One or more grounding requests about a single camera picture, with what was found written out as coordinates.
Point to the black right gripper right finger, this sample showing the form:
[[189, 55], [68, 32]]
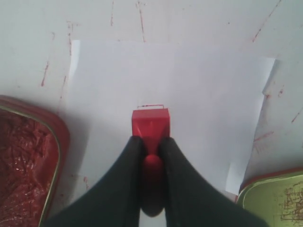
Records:
[[191, 201]]

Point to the red ink pad tin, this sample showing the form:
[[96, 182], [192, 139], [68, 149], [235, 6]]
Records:
[[33, 147]]

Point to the gold tin lid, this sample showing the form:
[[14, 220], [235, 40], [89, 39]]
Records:
[[277, 198]]

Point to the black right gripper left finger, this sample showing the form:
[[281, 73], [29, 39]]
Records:
[[113, 201]]

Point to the white paper sheet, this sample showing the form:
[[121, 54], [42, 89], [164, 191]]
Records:
[[214, 97]]

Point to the red plastic stamp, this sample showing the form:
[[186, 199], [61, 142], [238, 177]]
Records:
[[151, 123]]

